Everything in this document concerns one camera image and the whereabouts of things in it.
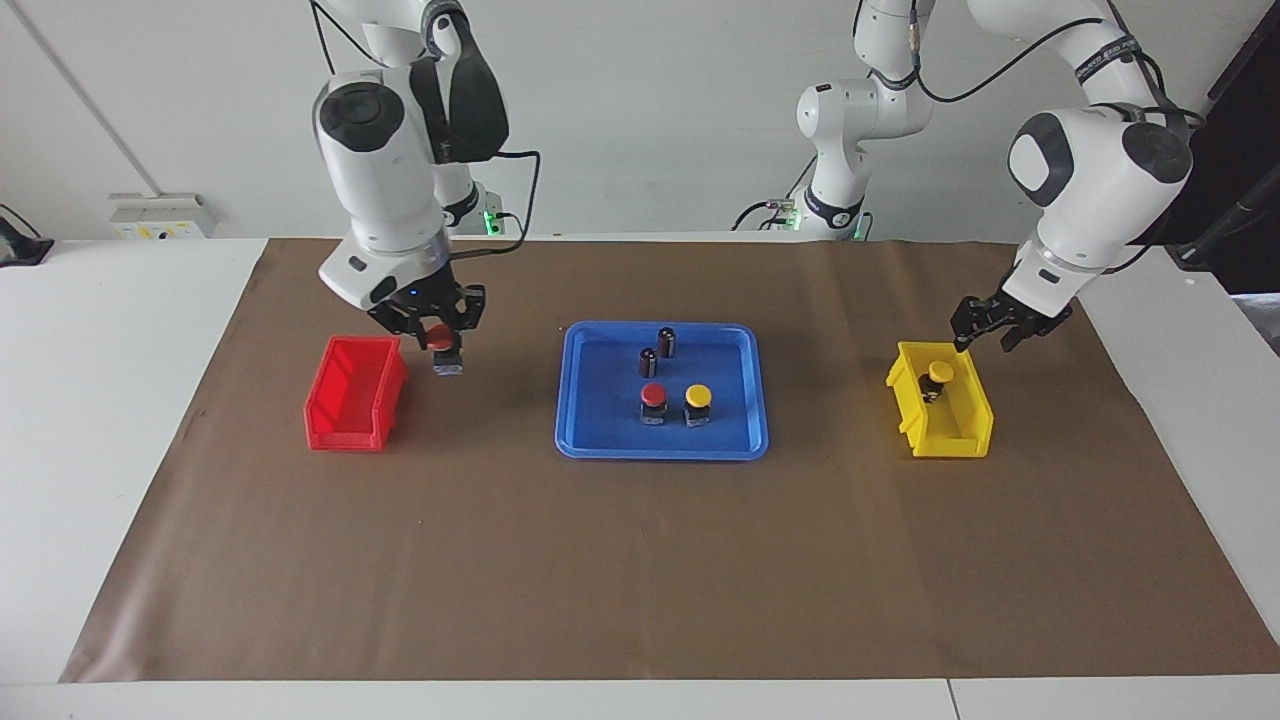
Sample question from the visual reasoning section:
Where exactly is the black backdrop panel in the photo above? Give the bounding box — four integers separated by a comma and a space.
1140, 0, 1280, 296

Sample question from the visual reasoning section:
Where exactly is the white wall conduit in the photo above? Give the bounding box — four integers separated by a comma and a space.
8, 0, 161, 198

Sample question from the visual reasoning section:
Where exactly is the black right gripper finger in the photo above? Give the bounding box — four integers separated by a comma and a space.
450, 285, 488, 346
368, 300, 431, 349

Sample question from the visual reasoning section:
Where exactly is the yellow plastic bin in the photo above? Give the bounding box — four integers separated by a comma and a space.
885, 341, 995, 459

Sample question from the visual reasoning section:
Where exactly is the blue plastic tray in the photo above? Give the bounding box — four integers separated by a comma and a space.
555, 320, 770, 461

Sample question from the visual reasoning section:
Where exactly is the red plastic bin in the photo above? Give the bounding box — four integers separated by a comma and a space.
303, 335, 409, 453

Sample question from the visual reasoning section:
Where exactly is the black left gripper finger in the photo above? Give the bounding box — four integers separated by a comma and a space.
950, 297, 1001, 353
1000, 305, 1073, 353

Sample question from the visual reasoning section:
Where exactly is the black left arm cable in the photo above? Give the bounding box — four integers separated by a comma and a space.
908, 0, 1206, 131

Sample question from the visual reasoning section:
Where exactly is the white wall socket box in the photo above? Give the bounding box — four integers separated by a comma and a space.
108, 193, 216, 241

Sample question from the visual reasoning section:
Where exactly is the black base cable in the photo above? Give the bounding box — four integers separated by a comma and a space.
730, 155, 816, 231

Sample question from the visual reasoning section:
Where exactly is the black clamp device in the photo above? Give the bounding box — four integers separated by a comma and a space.
0, 205, 54, 268

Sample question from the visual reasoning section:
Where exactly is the brown paper mat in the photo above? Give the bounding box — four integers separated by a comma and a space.
58, 237, 1280, 684

